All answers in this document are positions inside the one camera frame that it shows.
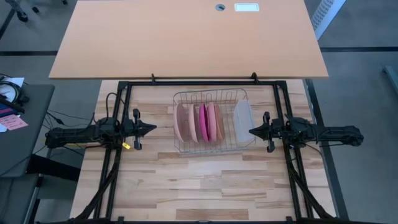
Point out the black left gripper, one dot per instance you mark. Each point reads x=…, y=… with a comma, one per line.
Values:
x=135, y=129

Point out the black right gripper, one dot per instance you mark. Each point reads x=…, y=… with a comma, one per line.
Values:
x=276, y=129

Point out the peach plate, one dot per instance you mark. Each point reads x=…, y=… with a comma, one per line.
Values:
x=179, y=123
x=192, y=123

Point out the light pink plate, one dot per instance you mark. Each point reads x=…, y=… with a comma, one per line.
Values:
x=212, y=123

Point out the magenta plate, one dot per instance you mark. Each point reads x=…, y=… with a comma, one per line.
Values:
x=203, y=124

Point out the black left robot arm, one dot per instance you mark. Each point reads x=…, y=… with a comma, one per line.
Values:
x=81, y=133

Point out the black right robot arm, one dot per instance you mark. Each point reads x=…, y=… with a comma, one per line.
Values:
x=329, y=132

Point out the translucent white cutlery holder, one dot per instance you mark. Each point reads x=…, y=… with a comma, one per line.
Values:
x=244, y=121

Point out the yellow gripper tag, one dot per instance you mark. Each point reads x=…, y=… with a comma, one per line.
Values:
x=126, y=145

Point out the tan desk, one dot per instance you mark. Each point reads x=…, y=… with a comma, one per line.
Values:
x=186, y=40

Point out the black desk support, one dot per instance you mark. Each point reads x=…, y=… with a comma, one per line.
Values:
x=53, y=168

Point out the grey side desk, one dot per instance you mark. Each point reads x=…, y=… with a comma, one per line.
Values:
x=28, y=149

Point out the white desk socket plate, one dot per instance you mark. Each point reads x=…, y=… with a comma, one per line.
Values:
x=246, y=7

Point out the silver perforated computer case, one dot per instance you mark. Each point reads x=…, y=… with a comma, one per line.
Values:
x=326, y=15

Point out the pink paper note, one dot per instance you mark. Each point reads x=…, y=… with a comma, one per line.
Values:
x=14, y=122

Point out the white paper sheet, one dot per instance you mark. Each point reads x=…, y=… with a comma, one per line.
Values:
x=15, y=81

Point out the black office chair base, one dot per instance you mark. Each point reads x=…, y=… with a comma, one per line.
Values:
x=21, y=15

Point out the black metal table frame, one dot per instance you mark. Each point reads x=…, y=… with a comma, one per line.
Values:
x=202, y=83

